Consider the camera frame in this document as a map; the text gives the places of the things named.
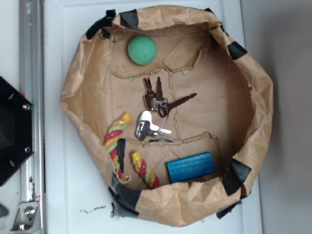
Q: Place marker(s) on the brown paper bag bin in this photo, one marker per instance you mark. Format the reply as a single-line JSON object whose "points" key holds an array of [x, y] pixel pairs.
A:
{"points": [[230, 117]]}

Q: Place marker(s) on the blue rectangular block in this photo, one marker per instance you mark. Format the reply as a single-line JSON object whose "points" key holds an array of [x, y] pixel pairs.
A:
{"points": [[191, 167]]}

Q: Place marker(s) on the green foam ball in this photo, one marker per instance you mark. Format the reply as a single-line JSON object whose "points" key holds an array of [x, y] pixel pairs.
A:
{"points": [[142, 49]]}

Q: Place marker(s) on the multicolour twisted rope toy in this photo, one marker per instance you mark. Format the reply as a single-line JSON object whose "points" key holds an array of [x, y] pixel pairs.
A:
{"points": [[111, 142]]}

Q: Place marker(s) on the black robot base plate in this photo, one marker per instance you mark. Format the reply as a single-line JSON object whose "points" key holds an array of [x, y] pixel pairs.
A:
{"points": [[16, 130]]}

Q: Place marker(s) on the aluminium extrusion rail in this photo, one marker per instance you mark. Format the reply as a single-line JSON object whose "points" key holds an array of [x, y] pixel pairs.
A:
{"points": [[31, 79]]}

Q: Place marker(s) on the metal corner bracket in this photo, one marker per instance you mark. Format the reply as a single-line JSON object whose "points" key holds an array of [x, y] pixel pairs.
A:
{"points": [[27, 220]]}

